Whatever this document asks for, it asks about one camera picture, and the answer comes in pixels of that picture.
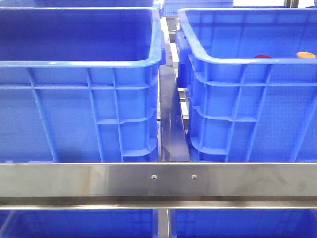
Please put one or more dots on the rear right blue bin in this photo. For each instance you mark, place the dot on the rear right blue bin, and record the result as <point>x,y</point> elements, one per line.
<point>171,7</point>

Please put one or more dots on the left blue plastic bin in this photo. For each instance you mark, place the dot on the left blue plastic bin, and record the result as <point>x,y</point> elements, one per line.
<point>79,84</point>

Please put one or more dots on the steel centre divider rail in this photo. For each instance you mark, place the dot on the steel centre divider rail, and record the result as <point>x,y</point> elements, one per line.
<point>174,147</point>

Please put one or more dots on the lower left blue bin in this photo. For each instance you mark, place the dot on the lower left blue bin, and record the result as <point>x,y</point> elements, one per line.
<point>81,224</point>

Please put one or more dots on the blue plastic bin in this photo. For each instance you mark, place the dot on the blue plastic bin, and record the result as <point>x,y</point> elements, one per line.
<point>243,109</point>
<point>79,84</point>

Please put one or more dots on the steel front rack rail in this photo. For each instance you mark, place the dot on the steel front rack rail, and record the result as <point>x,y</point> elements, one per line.
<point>171,185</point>

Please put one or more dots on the lower right blue bin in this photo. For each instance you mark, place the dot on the lower right blue bin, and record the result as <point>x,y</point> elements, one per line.
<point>244,223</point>

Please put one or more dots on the red mushroom push button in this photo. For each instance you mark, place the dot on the red mushroom push button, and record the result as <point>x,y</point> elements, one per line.
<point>263,56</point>

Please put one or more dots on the yellow mushroom push button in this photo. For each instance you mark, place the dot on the yellow mushroom push button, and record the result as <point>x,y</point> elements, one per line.
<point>306,55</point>

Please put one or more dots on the right blue plastic bin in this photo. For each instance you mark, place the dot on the right blue plastic bin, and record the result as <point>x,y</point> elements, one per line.
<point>243,109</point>

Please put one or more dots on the rear left blue bin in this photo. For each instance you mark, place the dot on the rear left blue bin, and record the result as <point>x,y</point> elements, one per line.
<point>81,3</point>

